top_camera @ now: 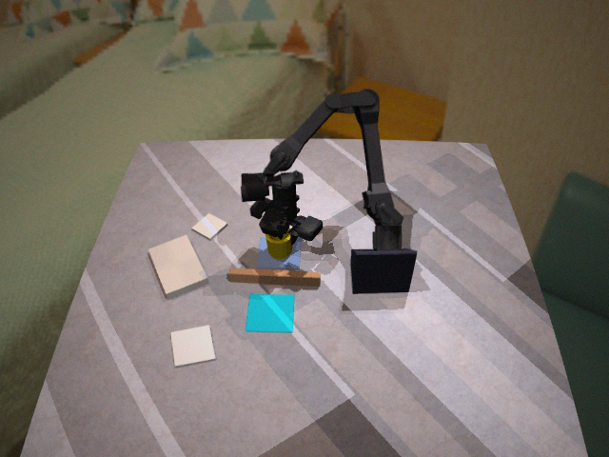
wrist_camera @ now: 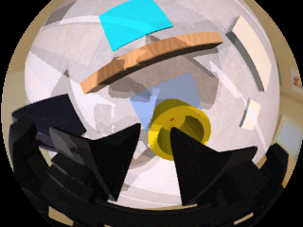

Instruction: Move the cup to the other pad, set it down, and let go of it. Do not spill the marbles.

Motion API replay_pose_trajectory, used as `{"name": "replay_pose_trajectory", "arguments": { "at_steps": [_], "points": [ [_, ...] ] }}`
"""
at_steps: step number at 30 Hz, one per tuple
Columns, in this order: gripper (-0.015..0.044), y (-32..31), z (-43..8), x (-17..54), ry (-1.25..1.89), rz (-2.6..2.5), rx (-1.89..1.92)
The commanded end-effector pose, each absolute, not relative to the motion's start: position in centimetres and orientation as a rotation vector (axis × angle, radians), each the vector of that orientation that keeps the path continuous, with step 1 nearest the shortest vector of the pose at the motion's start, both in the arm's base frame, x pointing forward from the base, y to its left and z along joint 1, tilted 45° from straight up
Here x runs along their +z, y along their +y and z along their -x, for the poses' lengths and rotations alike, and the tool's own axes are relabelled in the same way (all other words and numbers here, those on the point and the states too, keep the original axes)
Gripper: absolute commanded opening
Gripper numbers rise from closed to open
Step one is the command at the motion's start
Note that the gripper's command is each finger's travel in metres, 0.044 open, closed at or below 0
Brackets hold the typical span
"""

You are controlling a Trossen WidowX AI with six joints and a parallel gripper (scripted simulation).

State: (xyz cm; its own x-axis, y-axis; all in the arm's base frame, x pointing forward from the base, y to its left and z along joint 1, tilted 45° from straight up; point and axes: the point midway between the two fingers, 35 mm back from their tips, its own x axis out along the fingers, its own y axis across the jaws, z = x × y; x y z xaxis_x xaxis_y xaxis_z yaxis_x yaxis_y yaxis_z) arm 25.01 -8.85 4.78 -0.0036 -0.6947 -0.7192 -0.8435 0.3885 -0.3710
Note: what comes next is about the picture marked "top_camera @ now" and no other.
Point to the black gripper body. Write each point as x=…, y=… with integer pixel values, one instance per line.
x=306, y=227

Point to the brown wooden bar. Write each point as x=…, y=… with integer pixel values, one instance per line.
x=275, y=277

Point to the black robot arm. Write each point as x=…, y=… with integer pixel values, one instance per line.
x=377, y=201

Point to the olive-yellow cup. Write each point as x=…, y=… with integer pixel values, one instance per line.
x=278, y=249

